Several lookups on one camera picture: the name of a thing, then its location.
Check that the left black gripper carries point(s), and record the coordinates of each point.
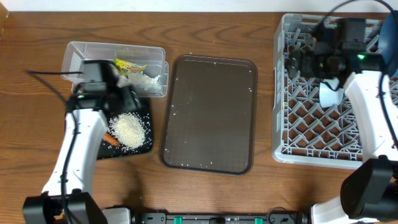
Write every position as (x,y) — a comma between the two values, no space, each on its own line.
(125,96)

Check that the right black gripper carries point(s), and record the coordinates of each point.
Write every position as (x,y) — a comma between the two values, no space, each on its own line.
(310,61)

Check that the white tissue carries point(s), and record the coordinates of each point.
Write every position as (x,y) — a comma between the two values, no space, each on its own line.
(141,80)

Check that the pile of white rice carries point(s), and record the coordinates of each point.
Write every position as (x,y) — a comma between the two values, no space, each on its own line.
(128,129)

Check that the yellow-green snack wrapper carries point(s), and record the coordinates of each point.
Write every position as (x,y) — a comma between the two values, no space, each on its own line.
(125,67)

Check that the light blue bowl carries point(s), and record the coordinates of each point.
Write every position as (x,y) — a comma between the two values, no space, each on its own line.
(330,93)

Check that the orange carrot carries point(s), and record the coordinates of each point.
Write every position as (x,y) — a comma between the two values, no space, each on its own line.
(108,138)

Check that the dark blue plate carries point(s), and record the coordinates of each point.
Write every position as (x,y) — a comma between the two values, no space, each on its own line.
(388,43)

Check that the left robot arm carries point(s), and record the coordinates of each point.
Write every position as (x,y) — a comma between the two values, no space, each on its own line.
(66,197)

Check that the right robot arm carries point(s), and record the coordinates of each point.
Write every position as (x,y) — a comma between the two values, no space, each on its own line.
(369,194)

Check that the clear plastic waste bin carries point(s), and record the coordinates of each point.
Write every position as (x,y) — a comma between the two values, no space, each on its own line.
(154,57)

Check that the grey dishwasher rack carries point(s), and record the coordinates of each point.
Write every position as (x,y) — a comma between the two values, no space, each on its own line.
(302,131)

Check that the black plastic bin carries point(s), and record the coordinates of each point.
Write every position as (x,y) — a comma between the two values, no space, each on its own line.
(147,146)

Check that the dark brown serving tray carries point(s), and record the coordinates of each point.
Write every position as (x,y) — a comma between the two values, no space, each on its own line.
(211,115)

